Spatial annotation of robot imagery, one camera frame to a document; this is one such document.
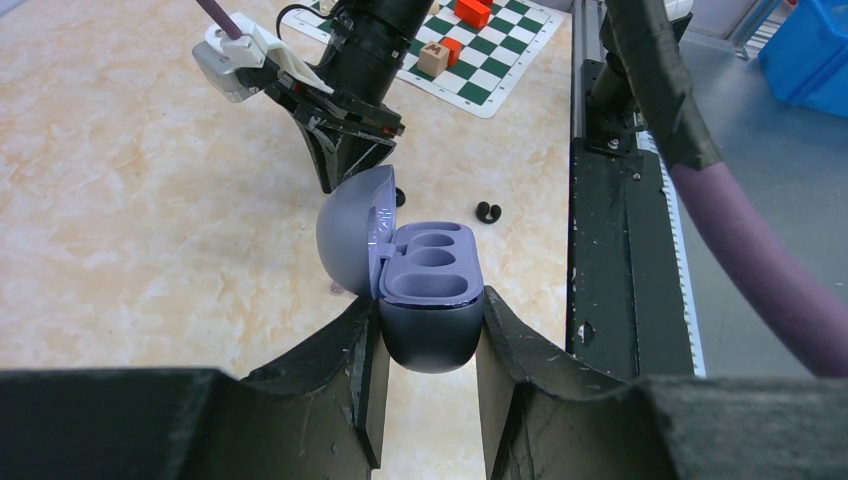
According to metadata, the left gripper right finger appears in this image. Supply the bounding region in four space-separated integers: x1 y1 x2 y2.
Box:
475 287 847 479

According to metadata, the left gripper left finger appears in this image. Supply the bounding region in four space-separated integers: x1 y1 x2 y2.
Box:
1 298 388 479

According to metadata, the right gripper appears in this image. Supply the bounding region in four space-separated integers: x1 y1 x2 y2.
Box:
254 59 405 194

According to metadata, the purple earbud charging case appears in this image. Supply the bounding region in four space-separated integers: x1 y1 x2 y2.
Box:
316 165 484 374

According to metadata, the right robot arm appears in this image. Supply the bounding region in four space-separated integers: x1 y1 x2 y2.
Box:
265 1 430 194

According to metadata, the black earbud upper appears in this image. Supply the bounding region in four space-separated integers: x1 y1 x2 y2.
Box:
395 187 406 208

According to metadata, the wooden letter cube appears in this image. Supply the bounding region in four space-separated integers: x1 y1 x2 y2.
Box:
416 42 451 78

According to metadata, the small orange red block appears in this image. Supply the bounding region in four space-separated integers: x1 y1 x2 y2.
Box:
439 36 463 68

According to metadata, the green white chessboard mat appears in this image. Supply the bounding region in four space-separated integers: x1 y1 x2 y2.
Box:
281 0 566 121

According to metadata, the red block lower right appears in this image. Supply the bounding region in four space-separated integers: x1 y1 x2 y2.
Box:
453 0 493 29

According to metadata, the blue plastic bin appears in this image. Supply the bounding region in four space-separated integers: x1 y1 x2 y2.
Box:
758 0 847 117

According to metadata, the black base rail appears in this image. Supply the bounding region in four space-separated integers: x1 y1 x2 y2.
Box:
566 1 706 381

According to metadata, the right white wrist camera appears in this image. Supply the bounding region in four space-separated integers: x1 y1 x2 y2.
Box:
192 12 334 103

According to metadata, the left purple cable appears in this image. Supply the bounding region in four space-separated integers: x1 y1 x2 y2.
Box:
604 0 848 380

